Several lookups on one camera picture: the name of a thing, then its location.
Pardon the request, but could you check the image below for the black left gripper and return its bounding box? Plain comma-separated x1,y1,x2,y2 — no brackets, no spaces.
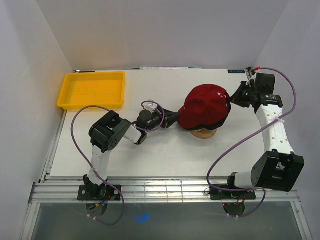
144,105,180,133

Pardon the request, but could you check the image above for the dark red LA cap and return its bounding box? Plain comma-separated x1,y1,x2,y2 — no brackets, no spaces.
177,84,232,130

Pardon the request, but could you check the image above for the black NY cap red brim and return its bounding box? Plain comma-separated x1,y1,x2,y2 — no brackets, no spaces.
186,117,227,131

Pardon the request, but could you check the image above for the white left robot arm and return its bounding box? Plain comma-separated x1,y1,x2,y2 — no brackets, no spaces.
83,106,180,200

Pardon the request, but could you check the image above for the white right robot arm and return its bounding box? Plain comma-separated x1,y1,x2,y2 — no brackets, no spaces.
225,73,305,199

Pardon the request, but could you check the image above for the black blue logo sticker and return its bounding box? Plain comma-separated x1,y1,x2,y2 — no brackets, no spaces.
227,69,246,74

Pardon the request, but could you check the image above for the wooden hat stand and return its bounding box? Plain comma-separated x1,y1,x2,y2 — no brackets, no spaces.
190,128,217,139

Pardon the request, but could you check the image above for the yellow plastic tray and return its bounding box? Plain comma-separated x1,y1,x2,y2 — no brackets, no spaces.
57,71,126,110

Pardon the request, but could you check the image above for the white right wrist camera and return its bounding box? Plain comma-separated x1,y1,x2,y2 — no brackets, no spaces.
246,66,261,88

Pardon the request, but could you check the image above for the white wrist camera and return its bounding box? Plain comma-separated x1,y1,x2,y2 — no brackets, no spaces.
246,66,261,88
141,101,158,113

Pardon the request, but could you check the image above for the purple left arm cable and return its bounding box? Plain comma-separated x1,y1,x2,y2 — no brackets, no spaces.
70,100,166,226

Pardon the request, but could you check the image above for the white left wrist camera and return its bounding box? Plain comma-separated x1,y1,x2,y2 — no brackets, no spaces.
141,101,158,113

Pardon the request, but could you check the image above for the aluminium front rail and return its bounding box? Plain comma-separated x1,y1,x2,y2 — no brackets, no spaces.
28,176,301,205

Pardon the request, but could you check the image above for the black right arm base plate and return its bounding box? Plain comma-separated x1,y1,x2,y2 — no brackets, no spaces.
203,187,256,201

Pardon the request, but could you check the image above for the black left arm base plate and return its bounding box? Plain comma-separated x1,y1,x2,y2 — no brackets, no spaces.
77,184,121,201

